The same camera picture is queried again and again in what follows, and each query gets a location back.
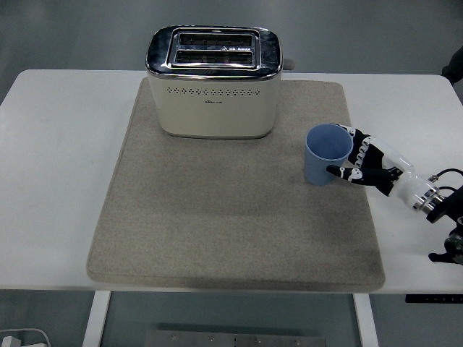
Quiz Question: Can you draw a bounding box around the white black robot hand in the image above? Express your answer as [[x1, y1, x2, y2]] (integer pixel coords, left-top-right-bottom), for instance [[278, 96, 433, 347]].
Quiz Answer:
[[326, 123, 436, 210]]

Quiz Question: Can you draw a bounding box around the blue ribbed plastic cup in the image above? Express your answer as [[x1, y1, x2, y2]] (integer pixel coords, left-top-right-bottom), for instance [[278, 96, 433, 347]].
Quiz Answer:
[[305, 123, 354, 187]]

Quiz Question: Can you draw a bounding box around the black table control panel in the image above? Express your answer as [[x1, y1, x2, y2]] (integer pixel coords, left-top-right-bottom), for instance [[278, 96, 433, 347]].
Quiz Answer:
[[405, 294, 463, 304]]

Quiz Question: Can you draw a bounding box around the person with dark shoes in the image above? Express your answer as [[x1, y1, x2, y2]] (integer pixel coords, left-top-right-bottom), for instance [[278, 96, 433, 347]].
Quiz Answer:
[[441, 46, 463, 87]]

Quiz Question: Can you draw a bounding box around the white table leg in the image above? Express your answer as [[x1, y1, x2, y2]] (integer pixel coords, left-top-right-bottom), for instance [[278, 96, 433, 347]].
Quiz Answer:
[[352, 293, 380, 347], [82, 291, 112, 347]]

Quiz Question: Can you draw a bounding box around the beige fabric table mat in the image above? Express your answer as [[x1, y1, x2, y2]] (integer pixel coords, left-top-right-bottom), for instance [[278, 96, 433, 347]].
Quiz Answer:
[[85, 77, 386, 293]]

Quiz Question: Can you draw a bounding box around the cream and chrome toaster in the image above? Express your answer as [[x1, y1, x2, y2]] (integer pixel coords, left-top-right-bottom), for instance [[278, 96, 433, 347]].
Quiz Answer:
[[145, 25, 296, 140]]

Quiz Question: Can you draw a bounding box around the grey metal plate with screws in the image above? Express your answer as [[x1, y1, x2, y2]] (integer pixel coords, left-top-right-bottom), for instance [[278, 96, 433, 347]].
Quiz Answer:
[[143, 328, 326, 347]]

